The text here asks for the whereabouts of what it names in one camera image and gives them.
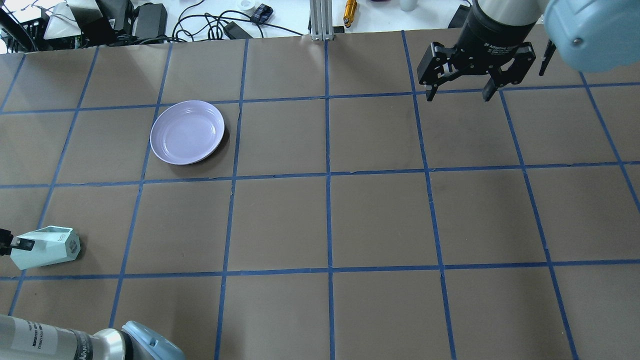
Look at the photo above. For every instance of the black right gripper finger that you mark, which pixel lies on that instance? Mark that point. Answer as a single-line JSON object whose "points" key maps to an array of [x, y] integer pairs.
{"points": [[522, 60], [437, 67]]}

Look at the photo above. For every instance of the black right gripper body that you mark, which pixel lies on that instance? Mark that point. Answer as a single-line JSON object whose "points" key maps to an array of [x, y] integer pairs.
{"points": [[489, 36]]}

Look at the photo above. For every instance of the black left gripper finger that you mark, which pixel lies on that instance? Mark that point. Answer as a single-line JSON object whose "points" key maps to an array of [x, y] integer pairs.
{"points": [[8, 242]]}

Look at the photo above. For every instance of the mint green faceted cup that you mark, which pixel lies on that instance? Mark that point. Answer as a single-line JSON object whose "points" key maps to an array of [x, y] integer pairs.
{"points": [[46, 246]]}

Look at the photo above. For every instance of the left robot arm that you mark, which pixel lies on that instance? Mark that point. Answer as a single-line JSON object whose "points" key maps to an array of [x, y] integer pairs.
{"points": [[30, 340]]}

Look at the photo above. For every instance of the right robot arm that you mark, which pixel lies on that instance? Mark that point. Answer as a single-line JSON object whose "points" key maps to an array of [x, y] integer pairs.
{"points": [[590, 35]]}

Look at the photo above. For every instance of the lavender plate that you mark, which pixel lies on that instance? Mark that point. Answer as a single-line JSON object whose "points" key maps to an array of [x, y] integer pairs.
{"points": [[187, 132]]}

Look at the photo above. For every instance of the orange cylindrical tool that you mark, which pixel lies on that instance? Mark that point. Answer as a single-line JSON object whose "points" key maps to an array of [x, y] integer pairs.
{"points": [[350, 9]]}

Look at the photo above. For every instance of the black power adapter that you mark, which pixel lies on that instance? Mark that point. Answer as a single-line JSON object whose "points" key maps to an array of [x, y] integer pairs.
{"points": [[234, 32]]}

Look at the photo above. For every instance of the aluminium frame post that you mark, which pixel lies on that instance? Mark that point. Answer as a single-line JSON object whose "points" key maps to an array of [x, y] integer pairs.
{"points": [[321, 20]]}

